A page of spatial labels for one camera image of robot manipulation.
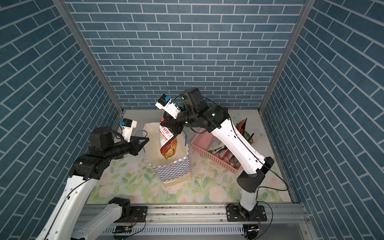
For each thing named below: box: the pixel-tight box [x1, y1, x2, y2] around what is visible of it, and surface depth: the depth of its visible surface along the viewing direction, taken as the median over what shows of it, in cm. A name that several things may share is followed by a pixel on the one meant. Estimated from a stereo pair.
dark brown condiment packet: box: [159, 111, 178, 160], surface depth 62 cm
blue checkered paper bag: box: [143, 122, 192, 188], surface depth 72 cm
